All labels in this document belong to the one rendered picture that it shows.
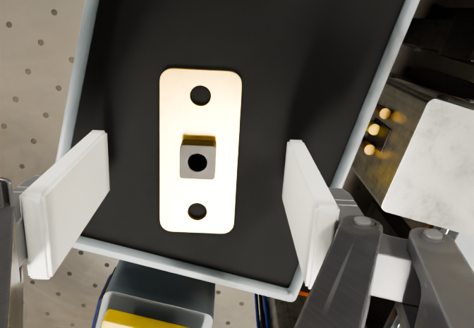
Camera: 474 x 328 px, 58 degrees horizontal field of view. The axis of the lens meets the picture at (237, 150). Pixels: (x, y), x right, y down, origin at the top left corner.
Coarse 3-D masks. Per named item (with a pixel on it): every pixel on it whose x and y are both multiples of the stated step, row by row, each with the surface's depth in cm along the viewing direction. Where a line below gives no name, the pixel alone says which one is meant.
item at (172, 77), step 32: (160, 96) 20; (224, 96) 20; (160, 128) 20; (192, 128) 20; (224, 128) 20; (160, 160) 21; (192, 160) 21; (224, 160) 21; (160, 192) 22; (192, 192) 22; (224, 192) 22; (192, 224) 22; (224, 224) 22
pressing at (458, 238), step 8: (448, 232) 40; (456, 232) 40; (456, 240) 41; (464, 240) 41; (472, 240) 41; (464, 248) 41; (472, 248) 42; (464, 256) 42; (472, 256) 42; (472, 264) 42; (392, 312) 45; (392, 320) 44
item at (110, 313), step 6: (108, 312) 25; (114, 312) 25; (120, 312) 25; (126, 312) 25; (108, 318) 25; (114, 318) 25; (120, 318) 25; (126, 318) 25; (132, 318) 25; (138, 318) 25; (144, 318) 25; (102, 324) 24; (108, 324) 24; (114, 324) 24; (120, 324) 24; (126, 324) 25; (132, 324) 25; (138, 324) 25; (144, 324) 25; (150, 324) 25; (156, 324) 25; (162, 324) 25; (168, 324) 26; (174, 324) 26
